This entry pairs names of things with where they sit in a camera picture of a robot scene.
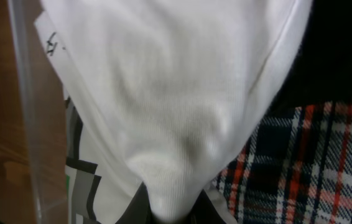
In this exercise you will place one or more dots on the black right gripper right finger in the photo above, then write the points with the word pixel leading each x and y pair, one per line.
pixel 203 211

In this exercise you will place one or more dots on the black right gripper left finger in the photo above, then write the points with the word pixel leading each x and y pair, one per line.
pixel 139 210

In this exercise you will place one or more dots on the white pixel print t-shirt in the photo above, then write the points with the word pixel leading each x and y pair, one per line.
pixel 175 88

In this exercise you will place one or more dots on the red navy plaid shirt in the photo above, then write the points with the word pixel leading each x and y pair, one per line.
pixel 295 168

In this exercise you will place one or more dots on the black garment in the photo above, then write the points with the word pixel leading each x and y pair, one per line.
pixel 322 69

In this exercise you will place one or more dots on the clear plastic storage bin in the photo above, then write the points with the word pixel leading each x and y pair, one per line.
pixel 43 111

